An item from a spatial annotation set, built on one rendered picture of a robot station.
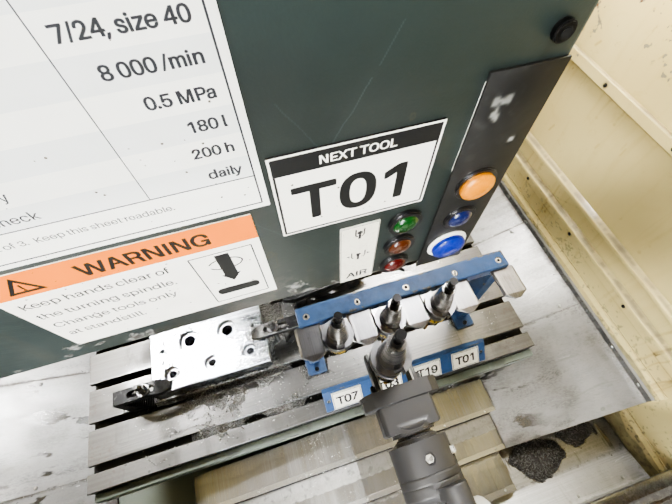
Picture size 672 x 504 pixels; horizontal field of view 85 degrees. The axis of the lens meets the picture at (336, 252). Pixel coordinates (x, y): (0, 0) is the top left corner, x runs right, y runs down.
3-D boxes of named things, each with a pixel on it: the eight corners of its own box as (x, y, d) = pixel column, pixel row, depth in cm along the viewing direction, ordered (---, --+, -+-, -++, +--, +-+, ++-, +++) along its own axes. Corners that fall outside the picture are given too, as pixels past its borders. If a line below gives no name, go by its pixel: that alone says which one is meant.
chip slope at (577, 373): (595, 411, 120) (655, 400, 98) (396, 486, 111) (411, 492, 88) (468, 203, 163) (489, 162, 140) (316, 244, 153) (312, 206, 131)
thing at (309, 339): (329, 357, 72) (329, 356, 71) (302, 365, 71) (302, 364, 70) (319, 324, 75) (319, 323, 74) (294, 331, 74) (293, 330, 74)
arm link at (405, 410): (441, 367, 54) (480, 456, 48) (427, 381, 63) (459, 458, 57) (360, 394, 52) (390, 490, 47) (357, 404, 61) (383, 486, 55)
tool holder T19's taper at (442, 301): (445, 289, 77) (454, 275, 71) (455, 309, 75) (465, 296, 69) (426, 295, 76) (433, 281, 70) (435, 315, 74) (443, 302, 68)
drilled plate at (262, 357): (273, 364, 97) (270, 360, 93) (161, 399, 93) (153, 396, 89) (257, 288, 108) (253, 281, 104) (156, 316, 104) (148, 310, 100)
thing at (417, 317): (433, 324, 75) (434, 323, 74) (408, 332, 74) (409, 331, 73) (419, 294, 78) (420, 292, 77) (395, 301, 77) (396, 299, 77)
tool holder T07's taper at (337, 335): (346, 320, 74) (347, 308, 68) (351, 342, 71) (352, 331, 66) (324, 325, 73) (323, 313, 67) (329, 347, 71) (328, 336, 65)
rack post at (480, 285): (473, 324, 106) (516, 280, 81) (456, 330, 106) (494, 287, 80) (458, 294, 111) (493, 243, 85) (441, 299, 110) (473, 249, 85)
